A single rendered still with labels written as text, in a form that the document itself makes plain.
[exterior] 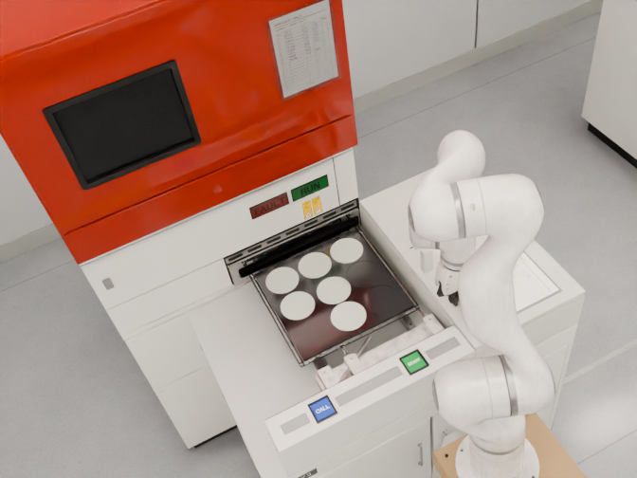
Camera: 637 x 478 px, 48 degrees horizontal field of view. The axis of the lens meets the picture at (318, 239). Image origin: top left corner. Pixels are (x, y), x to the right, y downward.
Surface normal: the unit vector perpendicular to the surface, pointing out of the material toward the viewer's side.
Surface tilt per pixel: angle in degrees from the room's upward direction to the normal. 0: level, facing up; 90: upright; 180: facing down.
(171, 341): 90
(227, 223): 90
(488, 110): 0
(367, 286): 0
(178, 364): 90
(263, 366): 0
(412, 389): 90
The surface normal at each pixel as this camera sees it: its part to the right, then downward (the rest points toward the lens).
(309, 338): -0.12, -0.66
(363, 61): 0.44, 0.63
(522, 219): 0.00, 0.42
